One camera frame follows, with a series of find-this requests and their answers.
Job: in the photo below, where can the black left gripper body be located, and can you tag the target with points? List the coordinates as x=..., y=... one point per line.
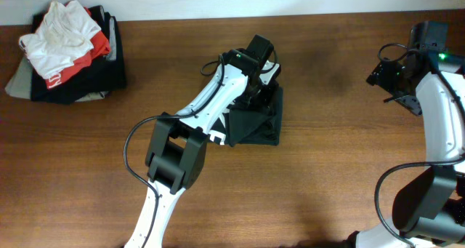
x=263, y=94

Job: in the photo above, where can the black Nike t-shirt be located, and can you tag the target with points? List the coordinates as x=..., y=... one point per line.
x=256, y=125

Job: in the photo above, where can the white crumpled garment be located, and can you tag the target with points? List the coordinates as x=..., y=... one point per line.
x=63, y=36

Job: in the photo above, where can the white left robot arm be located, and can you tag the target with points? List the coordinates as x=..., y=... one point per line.
x=177, y=148

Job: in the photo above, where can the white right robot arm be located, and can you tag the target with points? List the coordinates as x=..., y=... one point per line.
x=429, y=211

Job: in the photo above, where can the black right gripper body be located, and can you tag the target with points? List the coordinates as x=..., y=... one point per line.
x=389, y=78

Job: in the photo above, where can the red folded garment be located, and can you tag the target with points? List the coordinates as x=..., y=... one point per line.
x=104, y=45

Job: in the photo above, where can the grey-green folded garment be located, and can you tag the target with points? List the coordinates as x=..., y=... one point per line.
x=19, y=85

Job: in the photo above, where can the black folded garment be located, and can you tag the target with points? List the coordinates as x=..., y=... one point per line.
x=105, y=74

